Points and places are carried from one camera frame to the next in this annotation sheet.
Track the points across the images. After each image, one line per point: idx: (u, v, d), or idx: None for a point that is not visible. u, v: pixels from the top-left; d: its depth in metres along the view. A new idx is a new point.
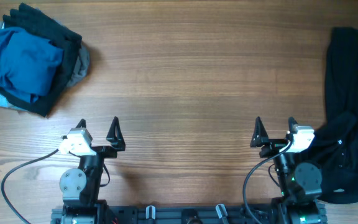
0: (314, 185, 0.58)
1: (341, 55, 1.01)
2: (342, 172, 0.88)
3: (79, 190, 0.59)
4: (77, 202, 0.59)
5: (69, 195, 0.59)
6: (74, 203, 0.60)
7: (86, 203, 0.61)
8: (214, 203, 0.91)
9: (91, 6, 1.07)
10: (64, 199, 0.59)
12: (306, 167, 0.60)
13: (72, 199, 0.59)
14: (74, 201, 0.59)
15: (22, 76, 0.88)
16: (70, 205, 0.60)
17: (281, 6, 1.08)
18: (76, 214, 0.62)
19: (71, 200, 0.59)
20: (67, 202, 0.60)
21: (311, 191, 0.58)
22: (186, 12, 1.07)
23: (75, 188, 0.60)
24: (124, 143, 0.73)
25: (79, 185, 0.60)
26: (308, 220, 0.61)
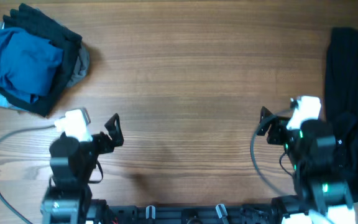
0: (327, 135, 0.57)
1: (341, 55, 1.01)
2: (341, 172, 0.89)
3: (69, 157, 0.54)
4: (65, 167, 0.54)
5: (57, 158, 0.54)
6: (62, 171, 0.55)
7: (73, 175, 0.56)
8: (214, 203, 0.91)
9: (91, 6, 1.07)
10: (51, 162, 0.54)
12: (314, 121, 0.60)
13: (60, 163, 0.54)
14: (63, 166, 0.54)
15: (22, 76, 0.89)
16: (56, 173, 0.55)
17: (281, 6, 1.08)
18: (58, 197, 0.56)
19: (58, 167, 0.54)
20: (53, 169, 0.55)
21: (324, 140, 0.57)
22: (186, 12, 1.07)
23: (64, 153, 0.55)
24: (122, 134, 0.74)
25: (70, 150, 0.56)
26: (332, 188, 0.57)
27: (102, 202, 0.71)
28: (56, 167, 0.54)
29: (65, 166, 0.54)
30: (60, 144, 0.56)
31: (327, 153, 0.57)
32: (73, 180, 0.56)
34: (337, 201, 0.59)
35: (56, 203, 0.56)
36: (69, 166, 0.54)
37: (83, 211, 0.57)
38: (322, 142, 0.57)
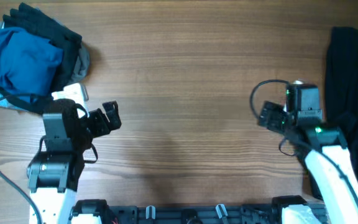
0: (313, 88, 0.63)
1: (341, 55, 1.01)
2: None
3: (63, 111, 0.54)
4: (59, 123, 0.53)
5: (51, 112, 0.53)
6: (55, 126, 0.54)
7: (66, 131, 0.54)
8: (214, 203, 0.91)
9: (91, 5, 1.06)
10: (45, 117, 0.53)
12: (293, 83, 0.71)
13: (54, 119, 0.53)
14: (56, 121, 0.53)
15: (22, 76, 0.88)
16: (50, 130, 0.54)
17: (282, 5, 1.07)
18: (46, 161, 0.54)
19: (51, 122, 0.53)
20: (46, 124, 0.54)
21: (309, 89, 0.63)
22: (186, 12, 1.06)
23: (59, 108, 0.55)
24: (117, 112, 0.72)
25: (65, 107, 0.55)
26: (325, 130, 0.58)
27: (103, 201, 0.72)
28: (49, 123, 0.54)
29: (58, 120, 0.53)
30: (56, 103, 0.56)
31: (312, 101, 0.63)
32: (65, 139, 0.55)
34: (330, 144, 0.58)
35: (46, 165, 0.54)
36: (63, 122, 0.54)
37: (73, 175, 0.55)
38: (304, 93, 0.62)
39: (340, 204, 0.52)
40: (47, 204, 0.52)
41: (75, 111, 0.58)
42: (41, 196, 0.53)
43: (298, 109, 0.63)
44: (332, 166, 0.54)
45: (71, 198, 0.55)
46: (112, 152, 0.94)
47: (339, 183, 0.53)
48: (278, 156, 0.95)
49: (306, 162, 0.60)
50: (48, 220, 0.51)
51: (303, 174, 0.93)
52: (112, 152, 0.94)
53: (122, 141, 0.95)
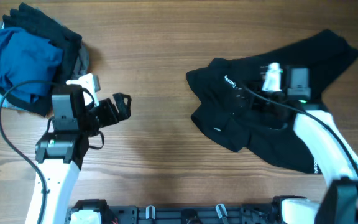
0: (301, 73, 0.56)
1: (313, 54, 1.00)
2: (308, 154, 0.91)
3: (71, 93, 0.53)
4: (67, 104, 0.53)
5: (59, 94, 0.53)
6: (62, 107, 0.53)
7: (73, 113, 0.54)
8: (214, 203, 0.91)
9: (91, 5, 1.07)
10: (54, 98, 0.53)
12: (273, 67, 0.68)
13: (61, 99, 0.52)
14: (64, 102, 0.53)
15: (22, 76, 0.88)
16: (57, 110, 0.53)
17: (282, 5, 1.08)
18: (53, 138, 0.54)
19: (59, 103, 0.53)
20: (54, 106, 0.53)
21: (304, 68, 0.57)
22: (186, 12, 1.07)
23: (67, 90, 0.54)
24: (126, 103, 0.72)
25: (73, 89, 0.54)
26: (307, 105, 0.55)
27: (102, 201, 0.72)
28: (56, 104, 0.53)
29: (67, 101, 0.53)
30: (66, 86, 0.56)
31: (301, 78, 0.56)
32: (73, 119, 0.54)
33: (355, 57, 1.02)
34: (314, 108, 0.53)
35: (50, 144, 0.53)
36: (70, 103, 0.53)
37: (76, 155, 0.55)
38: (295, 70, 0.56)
39: (326, 149, 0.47)
40: (53, 173, 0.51)
41: (82, 93, 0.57)
42: (46, 168, 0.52)
43: (285, 85, 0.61)
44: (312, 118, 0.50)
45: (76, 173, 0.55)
46: (112, 152, 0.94)
47: (321, 132, 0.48)
48: None
49: (295, 129, 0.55)
50: (52, 189, 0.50)
51: (304, 174, 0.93)
52: (112, 152, 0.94)
53: (122, 141, 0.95)
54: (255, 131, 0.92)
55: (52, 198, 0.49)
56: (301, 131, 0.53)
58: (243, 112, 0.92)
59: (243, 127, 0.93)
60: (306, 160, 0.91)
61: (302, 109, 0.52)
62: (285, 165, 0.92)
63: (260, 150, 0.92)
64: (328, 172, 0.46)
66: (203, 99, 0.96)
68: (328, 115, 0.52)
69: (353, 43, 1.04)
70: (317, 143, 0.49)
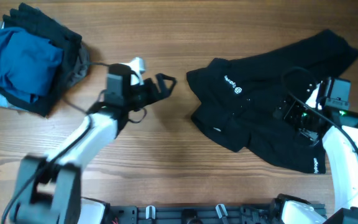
0: (341, 86, 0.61)
1: (314, 53, 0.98)
2: (307, 157, 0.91)
3: (123, 74, 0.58)
4: (119, 83, 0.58)
5: (114, 73, 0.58)
6: (114, 85, 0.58)
7: (122, 91, 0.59)
8: (214, 203, 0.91)
9: (91, 5, 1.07)
10: (107, 76, 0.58)
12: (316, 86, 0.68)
13: (114, 78, 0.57)
14: (117, 81, 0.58)
15: (22, 76, 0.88)
16: (110, 86, 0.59)
17: (282, 5, 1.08)
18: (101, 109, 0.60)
19: (112, 81, 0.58)
20: (108, 82, 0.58)
21: (340, 81, 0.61)
22: (186, 12, 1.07)
23: (120, 71, 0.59)
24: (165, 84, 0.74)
25: (125, 71, 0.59)
26: (346, 116, 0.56)
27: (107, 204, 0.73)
28: (110, 81, 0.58)
29: (117, 81, 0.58)
30: (120, 66, 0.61)
31: (342, 92, 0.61)
32: (119, 98, 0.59)
33: (356, 57, 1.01)
34: (350, 121, 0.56)
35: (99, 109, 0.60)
36: (121, 83, 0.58)
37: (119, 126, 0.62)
38: (337, 83, 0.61)
39: (348, 174, 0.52)
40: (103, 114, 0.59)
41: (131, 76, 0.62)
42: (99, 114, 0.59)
43: (327, 97, 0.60)
44: (347, 140, 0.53)
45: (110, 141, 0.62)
46: (112, 152, 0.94)
47: (347, 155, 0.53)
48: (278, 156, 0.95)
49: (322, 139, 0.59)
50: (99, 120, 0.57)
51: (303, 174, 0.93)
52: (112, 152, 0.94)
53: (123, 141, 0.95)
54: (254, 131, 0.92)
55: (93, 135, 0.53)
56: (327, 144, 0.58)
58: (244, 111, 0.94)
59: (242, 127, 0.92)
60: (305, 161, 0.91)
61: (335, 122, 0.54)
62: (284, 165, 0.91)
63: (261, 150, 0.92)
64: (341, 195, 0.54)
66: (204, 98, 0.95)
68: None
69: (353, 43, 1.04)
70: (339, 163, 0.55)
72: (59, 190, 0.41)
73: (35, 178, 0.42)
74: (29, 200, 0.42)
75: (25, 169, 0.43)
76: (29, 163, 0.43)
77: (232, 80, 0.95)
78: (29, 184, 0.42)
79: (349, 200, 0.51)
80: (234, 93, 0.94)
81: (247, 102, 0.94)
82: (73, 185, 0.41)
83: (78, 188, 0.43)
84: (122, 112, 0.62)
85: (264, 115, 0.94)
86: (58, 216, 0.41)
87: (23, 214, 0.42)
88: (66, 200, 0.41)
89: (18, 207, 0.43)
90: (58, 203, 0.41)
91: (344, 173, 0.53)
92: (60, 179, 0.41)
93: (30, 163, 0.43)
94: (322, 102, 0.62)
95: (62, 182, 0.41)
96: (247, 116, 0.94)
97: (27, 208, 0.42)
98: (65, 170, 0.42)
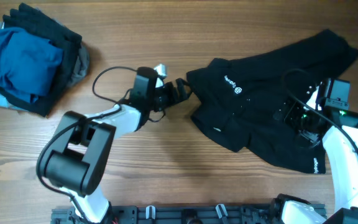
0: (341, 88, 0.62)
1: (314, 53, 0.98)
2: (307, 157, 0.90)
3: (150, 77, 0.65)
4: (145, 84, 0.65)
5: (142, 76, 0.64)
6: (141, 86, 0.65)
7: (146, 93, 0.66)
8: (214, 203, 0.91)
9: (91, 5, 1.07)
10: (137, 77, 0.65)
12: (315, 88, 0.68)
13: (142, 80, 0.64)
14: (143, 83, 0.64)
15: (22, 76, 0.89)
16: (137, 86, 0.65)
17: (282, 5, 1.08)
18: (128, 104, 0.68)
19: (140, 81, 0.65)
20: (136, 82, 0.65)
21: (340, 83, 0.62)
22: (186, 12, 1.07)
23: (148, 73, 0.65)
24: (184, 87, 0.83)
25: (152, 74, 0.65)
26: (346, 116, 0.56)
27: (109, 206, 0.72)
28: (138, 81, 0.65)
29: (145, 83, 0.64)
30: (146, 68, 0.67)
31: (341, 93, 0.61)
32: (143, 97, 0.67)
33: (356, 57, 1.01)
34: (350, 121, 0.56)
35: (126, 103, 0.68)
36: (147, 85, 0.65)
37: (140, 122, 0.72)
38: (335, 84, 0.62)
39: (348, 174, 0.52)
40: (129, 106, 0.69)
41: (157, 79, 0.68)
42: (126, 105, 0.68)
43: (327, 98, 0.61)
44: (347, 140, 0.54)
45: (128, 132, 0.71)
46: (112, 152, 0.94)
47: (347, 155, 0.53)
48: None
49: (322, 139, 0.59)
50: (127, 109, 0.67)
51: (303, 174, 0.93)
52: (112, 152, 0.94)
53: (122, 141, 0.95)
54: (254, 130, 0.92)
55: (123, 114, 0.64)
56: (328, 144, 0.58)
58: (244, 111, 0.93)
59: (242, 127, 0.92)
60: (304, 160, 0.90)
61: (335, 122, 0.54)
62: (283, 165, 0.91)
63: (260, 150, 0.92)
64: (341, 195, 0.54)
66: (204, 97, 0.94)
68: None
69: (353, 43, 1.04)
70: (339, 163, 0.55)
72: (95, 144, 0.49)
73: (73, 129, 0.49)
74: (63, 149, 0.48)
75: (64, 122, 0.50)
76: (69, 117, 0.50)
77: (232, 80, 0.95)
78: (66, 132, 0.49)
79: (349, 200, 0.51)
80: (234, 93, 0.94)
81: (247, 102, 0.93)
82: (107, 142, 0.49)
83: (107, 149, 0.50)
84: (144, 109, 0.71)
85: (264, 115, 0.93)
86: (86, 168, 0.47)
87: (53, 162, 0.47)
88: (97, 152, 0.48)
89: (50, 155, 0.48)
90: (91, 155, 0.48)
91: (343, 173, 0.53)
92: (97, 134, 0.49)
93: (70, 119, 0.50)
94: (322, 102, 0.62)
95: (99, 137, 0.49)
96: (247, 117, 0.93)
97: (58, 158, 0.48)
98: (102, 128, 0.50)
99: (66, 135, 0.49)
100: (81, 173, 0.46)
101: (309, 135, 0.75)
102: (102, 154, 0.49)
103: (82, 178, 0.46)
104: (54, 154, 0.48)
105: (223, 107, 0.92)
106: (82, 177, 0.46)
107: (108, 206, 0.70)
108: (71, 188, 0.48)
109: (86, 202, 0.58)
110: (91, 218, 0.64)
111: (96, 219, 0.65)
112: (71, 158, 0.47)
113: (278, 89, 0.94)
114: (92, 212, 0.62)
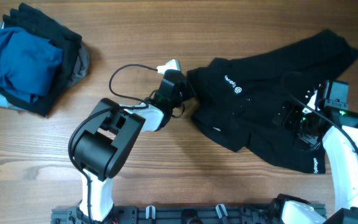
0: (341, 89, 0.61)
1: (315, 53, 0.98)
2: (307, 157, 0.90)
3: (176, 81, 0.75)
4: (170, 87, 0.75)
5: (169, 79, 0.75)
6: (167, 88, 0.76)
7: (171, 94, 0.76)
8: (214, 203, 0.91)
9: (91, 5, 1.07)
10: (164, 80, 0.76)
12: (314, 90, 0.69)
13: (168, 83, 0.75)
14: (169, 85, 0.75)
15: (22, 76, 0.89)
16: (164, 88, 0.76)
17: (282, 5, 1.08)
18: (154, 104, 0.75)
19: (166, 84, 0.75)
20: (162, 85, 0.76)
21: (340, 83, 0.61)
22: (186, 12, 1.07)
23: (174, 77, 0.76)
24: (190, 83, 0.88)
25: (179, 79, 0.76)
26: (346, 117, 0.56)
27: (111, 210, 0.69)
28: (165, 84, 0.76)
29: (170, 86, 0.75)
30: (176, 73, 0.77)
31: (340, 94, 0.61)
32: (167, 99, 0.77)
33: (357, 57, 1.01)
34: (350, 122, 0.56)
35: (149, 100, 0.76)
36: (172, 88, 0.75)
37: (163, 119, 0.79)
38: (335, 84, 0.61)
39: (348, 174, 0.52)
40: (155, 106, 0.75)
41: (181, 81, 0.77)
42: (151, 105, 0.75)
43: (326, 98, 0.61)
44: (347, 140, 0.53)
45: (151, 129, 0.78)
46: None
47: (348, 155, 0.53)
48: None
49: (322, 139, 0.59)
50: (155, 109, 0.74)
51: (303, 174, 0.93)
52: None
53: None
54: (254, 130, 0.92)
55: (150, 111, 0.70)
56: (328, 145, 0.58)
58: (244, 111, 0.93)
59: (242, 127, 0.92)
60: (305, 161, 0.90)
61: (335, 123, 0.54)
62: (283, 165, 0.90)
63: (260, 150, 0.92)
64: (341, 195, 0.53)
66: (204, 96, 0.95)
68: None
69: (353, 43, 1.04)
70: (338, 163, 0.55)
72: (123, 132, 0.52)
73: (107, 114, 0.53)
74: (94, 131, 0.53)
75: (99, 107, 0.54)
76: (104, 103, 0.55)
77: (231, 78, 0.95)
78: (100, 116, 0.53)
79: (349, 200, 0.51)
80: (234, 92, 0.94)
81: (247, 102, 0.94)
82: (135, 132, 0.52)
83: (133, 138, 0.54)
84: (166, 111, 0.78)
85: (264, 115, 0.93)
86: (114, 153, 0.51)
87: (83, 144, 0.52)
88: (125, 140, 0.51)
89: (81, 136, 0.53)
90: (119, 142, 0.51)
91: (344, 173, 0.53)
92: (127, 124, 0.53)
93: (105, 105, 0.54)
94: (321, 103, 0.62)
95: (128, 126, 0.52)
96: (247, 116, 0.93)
97: (87, 140, 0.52)
98: (133, 119, 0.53)
99: (98, 119, 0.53)
100: (107, 158, 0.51)
101: (309, 139, 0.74)
102: (129, 143, 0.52)
103: (107, 162, 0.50)
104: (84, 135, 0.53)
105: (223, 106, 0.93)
106: (107, 160, 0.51)
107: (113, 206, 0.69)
108: (95, 168, 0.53)
109: (100, 190, 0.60)
110: (94, 214, 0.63)
111: (98, 217, 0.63)
112: (100, 142, 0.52)
113: (278, 89, 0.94)
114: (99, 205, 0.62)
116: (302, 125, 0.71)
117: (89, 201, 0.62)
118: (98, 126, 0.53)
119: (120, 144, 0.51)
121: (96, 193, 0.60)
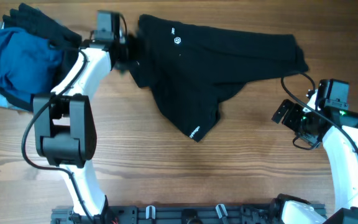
0: (340, 89, 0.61)
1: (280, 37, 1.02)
2: (199, 116, 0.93)
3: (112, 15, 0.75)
4: (108, 22, 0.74)
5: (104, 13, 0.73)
6: (104, 25, 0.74)
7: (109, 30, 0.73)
8: (214, 203, 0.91)
9: (91, 5, 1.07)
10: (99, 15, 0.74)
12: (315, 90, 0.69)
13: (104, 17, 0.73)
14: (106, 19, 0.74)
15: (22, 76, 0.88)
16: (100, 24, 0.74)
17: (281, 6, 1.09)
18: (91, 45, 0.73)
19: (102, 19, 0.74)
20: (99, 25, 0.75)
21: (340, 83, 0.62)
22: (186, 12, 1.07)
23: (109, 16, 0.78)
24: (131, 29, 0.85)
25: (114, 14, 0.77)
26: (345, 117, 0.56)
27: (106, 201, 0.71)
28: (100, 21, 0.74)
29: (107, 18, 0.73)
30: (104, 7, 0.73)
31: (341, 94, 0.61)
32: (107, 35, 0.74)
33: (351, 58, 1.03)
34: (350, 121, 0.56)
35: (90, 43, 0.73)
36: (110, 20, 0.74)
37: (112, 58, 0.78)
38: (335, 84, 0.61)
39: (348, 174, 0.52)
40: (92, 52, 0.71)
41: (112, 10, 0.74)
42: (89, 50, 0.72)
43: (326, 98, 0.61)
44: (347, 140, 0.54)
45: (105, 73, 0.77)
46: (112, 152, 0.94)
47: (347, 155, 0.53)
48: (278, 157, 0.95)
49: (323, 139, 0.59)
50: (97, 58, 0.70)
51: (303, 174, 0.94)
52: (112, 152, 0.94)
53: (123, 141, 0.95)
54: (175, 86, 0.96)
55: (93, 62, 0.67)
56: (329, 144, 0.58)
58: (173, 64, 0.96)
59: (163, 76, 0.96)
60: (199, 119, 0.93)
61: (335, 123, 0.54)
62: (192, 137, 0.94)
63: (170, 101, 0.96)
64: (341, 195, 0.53)
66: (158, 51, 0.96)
68: None
69: (353, 43, 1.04)
70: (339, 163, 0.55)
72: (74, 117, 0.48)
73: (48, 109, 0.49)
74: (49, 132, 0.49)
75: (36, 106, 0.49)
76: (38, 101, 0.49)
77: (179, 37, 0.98)
78: (45, 114, 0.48)
79: (349, 200, 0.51)
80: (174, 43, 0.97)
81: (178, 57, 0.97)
82: (85, 111, 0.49)
83: (88, 116, 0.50)
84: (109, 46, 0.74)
85: (178, 78, 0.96)
86: (79, 139, 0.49)
87: (47, 144, 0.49)
88: (82, 123, 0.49)
89: (40, 140, 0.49)
90: (78, 128, 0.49)
91: (343, 173, 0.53)
92: (72, 108, 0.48)
93: (40, 101, 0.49)
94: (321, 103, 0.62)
95: (74, 109, 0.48)
96: (188, 79, 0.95)
97: (50, 139, 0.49)
98: (75, 100, 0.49)
99: (44, 116, 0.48)
100: (76, 145, 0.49)
101: (309, 138, 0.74)
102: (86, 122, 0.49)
103: (78, 149, 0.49)
104: (43, 139, 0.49)
105: (158, 58, 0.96)
106: (78, 145, 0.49)
107: (104, 201, 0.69)
108: (71, 158, 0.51)
109: (84, 182, 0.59)
110: (90, 208, 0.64)
111: (94, 211, 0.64)
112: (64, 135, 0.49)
113: (224, 60, 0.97)
114: (91, 198, 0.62)
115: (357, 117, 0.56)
116: (302, 125, 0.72)
117: (81, 198, 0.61)
118: (49, 124, 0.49)
119: (79, 129, 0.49)
121: (84, 186, 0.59)
